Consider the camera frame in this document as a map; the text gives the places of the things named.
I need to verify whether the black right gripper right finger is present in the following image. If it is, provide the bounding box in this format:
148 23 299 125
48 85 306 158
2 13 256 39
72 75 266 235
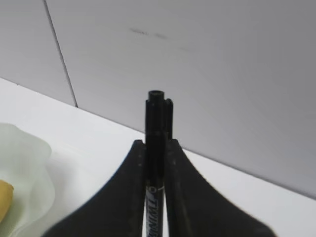
164 139 276 237

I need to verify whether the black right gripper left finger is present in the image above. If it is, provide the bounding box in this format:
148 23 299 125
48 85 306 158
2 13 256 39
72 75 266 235
43 140 146 237

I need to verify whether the black marker pen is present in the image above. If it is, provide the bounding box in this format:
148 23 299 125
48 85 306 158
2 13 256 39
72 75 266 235
145 90 173 237

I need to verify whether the yellow mango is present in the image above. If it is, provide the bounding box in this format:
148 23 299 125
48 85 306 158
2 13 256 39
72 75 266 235
0 180 14 222

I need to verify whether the translucent wavy glass plate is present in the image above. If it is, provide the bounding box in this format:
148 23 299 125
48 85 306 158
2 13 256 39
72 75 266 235
0 123 55 237

